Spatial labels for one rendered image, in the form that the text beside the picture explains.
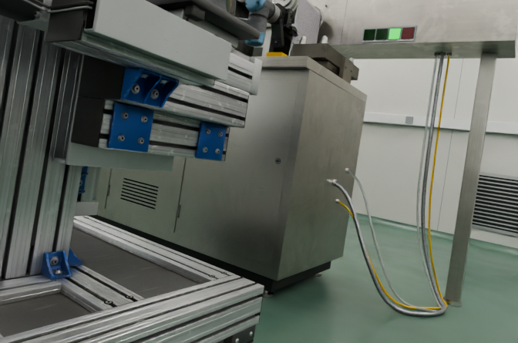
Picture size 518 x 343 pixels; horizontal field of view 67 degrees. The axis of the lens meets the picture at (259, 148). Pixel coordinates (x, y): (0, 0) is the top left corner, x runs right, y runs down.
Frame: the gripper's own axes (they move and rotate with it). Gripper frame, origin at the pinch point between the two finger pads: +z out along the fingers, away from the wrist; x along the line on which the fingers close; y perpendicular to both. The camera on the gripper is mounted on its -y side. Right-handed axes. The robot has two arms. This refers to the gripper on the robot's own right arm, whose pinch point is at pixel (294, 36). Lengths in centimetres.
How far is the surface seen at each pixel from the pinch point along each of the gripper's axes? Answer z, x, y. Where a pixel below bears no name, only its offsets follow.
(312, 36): 16.2, -0.3, 5.3
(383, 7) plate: 29.6, -28.6, 23.0
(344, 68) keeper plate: 10.6, -21.9, -11.8
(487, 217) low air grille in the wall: 261, -74, -81
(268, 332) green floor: -46, -34, -109
